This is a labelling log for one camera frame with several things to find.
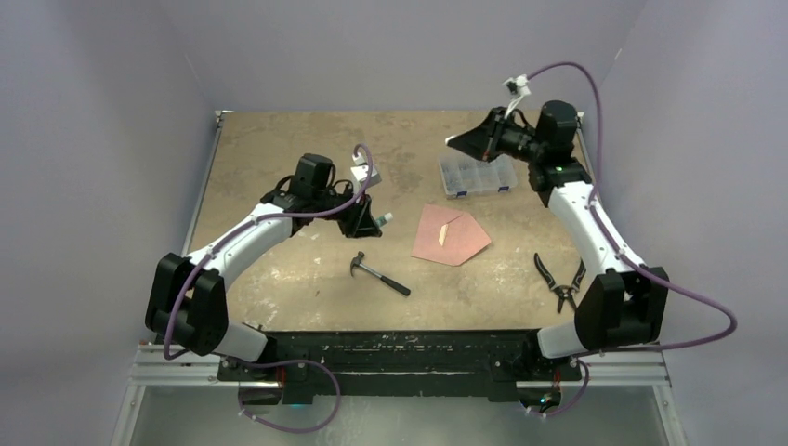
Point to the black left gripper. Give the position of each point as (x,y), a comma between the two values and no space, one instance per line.
(360,222)

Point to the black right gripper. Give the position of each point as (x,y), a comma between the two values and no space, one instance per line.
(481,142)

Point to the white green glue stick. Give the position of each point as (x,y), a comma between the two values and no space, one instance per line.
(384,219)

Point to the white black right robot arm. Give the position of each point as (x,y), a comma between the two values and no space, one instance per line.
(624,303)

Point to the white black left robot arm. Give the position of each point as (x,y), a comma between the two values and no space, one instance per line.
(188,301)

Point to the clear plastic screw organizer box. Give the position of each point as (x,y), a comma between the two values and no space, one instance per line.
(462,176)

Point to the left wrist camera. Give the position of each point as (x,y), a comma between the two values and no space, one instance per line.
(360,174)

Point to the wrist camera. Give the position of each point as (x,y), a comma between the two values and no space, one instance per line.
(518,88)
(360,174)

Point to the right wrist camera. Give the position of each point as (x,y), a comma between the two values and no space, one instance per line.
(518,88)

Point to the black handled hammer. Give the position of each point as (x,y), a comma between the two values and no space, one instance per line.
(357,263)

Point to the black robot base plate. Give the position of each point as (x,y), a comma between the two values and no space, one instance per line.
(498,365)

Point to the aluminium frame rail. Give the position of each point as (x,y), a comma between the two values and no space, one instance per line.
(441,305)

